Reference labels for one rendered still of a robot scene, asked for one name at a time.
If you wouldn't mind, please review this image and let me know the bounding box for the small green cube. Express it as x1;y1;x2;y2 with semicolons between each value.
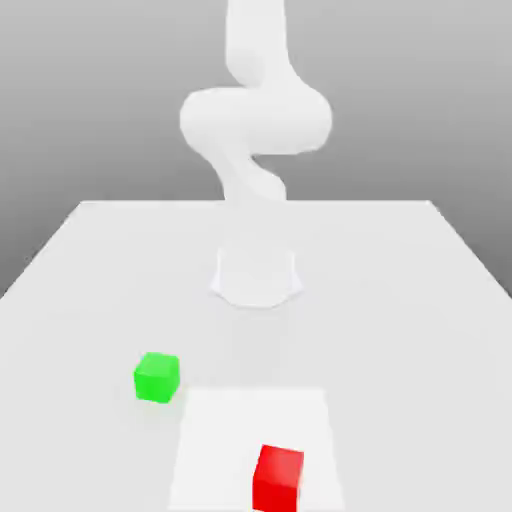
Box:
132;351;181;405

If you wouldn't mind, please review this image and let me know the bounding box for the small red cube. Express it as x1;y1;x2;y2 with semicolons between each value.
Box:
251;443;306;512

